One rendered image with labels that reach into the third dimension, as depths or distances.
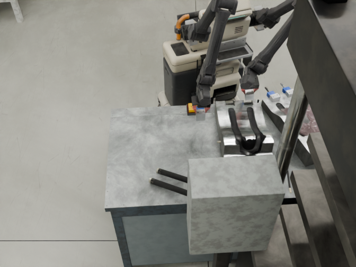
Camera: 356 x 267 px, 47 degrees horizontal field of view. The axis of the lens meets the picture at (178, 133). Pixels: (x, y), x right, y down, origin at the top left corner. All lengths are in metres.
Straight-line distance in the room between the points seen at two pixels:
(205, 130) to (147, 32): 2.33
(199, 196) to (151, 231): 1.08
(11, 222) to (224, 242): 1.93
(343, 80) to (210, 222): 0.72
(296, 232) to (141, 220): 0.85
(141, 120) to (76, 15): 2.69
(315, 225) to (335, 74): 0.70
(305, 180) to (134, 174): 0.95
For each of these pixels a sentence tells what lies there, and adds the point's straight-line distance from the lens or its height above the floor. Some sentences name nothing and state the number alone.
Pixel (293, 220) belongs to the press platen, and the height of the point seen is 1.04.
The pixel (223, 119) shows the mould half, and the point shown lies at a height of 0.88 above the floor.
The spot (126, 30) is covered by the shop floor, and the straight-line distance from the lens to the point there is 4.61.
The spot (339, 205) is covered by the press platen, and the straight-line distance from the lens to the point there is 1.30.
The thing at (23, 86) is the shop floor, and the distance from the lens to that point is 4.13.
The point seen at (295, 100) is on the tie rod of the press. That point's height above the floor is 1.64.
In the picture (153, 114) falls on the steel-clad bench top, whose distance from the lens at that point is 2.48.
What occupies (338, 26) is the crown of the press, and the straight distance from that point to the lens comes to 1.09.
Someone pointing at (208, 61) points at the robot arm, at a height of 1.30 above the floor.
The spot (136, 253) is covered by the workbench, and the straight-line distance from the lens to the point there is 2.60.
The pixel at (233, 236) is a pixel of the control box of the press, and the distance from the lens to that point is 1.56.
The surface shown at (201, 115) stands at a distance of 2.26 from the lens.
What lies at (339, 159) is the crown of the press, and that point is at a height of 1.85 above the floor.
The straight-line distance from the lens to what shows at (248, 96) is 2.39.
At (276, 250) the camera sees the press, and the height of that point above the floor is 0.79.
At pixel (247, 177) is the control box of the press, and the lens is 1.37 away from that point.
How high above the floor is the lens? 2.57
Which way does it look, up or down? 48 degrees down
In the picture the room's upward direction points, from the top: 1 degrees counter-clockwise
